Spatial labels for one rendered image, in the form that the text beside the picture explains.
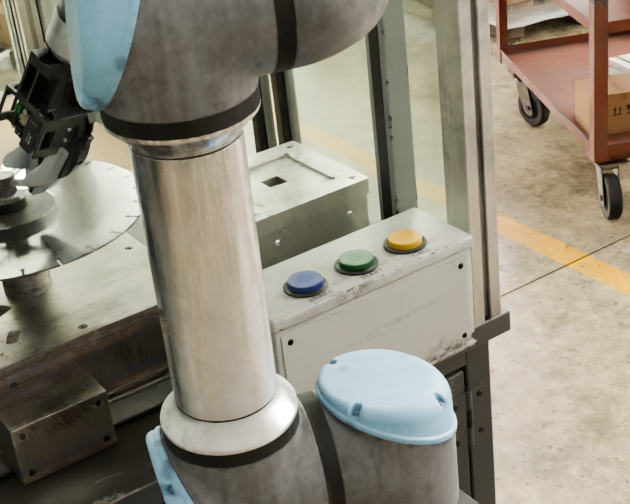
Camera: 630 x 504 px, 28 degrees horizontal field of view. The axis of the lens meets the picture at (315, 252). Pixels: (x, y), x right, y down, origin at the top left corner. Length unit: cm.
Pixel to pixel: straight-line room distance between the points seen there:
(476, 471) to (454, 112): 52
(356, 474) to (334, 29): 39
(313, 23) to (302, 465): 38
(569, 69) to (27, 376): 272
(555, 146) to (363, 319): 255
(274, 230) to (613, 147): 188
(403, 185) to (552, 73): 236
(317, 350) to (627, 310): 174
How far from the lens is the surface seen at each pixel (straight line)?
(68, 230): 149
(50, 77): 137
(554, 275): 320
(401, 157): 155
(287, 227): 158
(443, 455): 110
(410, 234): 146
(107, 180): 160
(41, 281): 158
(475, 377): 165
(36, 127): 141
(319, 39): 87
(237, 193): 92
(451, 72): 145
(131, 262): 161
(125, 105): 87
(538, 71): 393
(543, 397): 275
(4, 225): 151
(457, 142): 148
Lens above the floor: 158
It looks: 28 degrees down
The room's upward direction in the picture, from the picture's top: 7 degrees counter-clockwise
